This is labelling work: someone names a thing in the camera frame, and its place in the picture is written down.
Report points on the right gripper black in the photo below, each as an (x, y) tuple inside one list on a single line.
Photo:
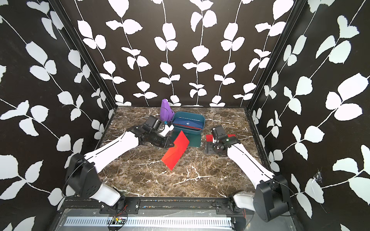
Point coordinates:
[(208, 147)]

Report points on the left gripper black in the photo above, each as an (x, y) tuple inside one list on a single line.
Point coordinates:
[(165, 145)]

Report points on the red envelope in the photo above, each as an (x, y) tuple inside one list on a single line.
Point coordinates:
[(173, 155), (209, 138)]

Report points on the teal plastic storage box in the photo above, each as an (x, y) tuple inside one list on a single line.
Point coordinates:
[(194, 137)]

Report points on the blue envelope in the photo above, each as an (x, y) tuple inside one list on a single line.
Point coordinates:
[(187, 123)]

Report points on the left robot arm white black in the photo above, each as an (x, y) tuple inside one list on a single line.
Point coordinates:
[(82, 172)]

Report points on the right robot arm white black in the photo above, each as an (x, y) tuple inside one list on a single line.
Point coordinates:
[(271, 198)]

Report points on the purple pyramid metronome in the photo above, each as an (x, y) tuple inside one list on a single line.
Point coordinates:
[(166, 113)]

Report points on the small green circuit board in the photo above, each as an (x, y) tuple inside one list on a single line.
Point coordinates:
[(117, 221)]

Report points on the black aluminium front rail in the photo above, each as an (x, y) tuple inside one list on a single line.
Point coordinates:
[(132, 205)]

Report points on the white perforated cable tray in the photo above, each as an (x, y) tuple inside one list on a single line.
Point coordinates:
[(162, 222)]

